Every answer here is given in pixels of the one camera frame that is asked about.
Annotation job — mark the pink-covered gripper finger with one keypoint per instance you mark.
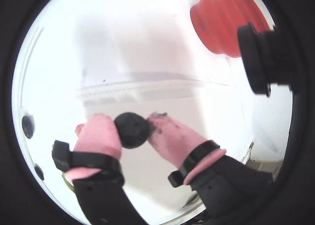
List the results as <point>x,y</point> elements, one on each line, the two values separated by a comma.
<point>177,138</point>
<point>98,136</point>

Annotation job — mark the red collapsible silicone cup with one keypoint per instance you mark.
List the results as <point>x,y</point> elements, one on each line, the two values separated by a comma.
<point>216,25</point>

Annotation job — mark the large green leaf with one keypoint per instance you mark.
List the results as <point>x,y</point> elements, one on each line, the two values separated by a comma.
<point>67,182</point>

